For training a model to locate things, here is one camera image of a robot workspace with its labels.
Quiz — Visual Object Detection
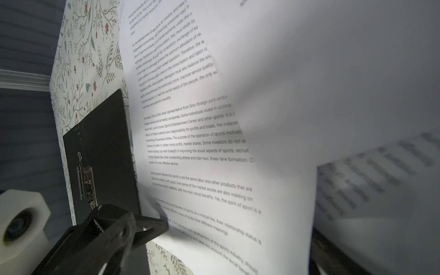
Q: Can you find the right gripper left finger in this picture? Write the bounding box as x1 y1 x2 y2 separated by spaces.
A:
33 204 169 275

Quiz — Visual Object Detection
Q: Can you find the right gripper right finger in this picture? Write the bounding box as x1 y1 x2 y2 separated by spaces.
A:
309 228 371 275

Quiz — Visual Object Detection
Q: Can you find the black clip folder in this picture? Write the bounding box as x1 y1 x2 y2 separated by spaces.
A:
63 90 140 224

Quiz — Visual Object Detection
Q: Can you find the printed paper sheet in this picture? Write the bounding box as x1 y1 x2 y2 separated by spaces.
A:
190 1 440 167
314 131 440 275
119 1 313 275

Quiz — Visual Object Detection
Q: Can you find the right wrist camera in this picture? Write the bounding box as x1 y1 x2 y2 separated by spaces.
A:
1 189 51 275

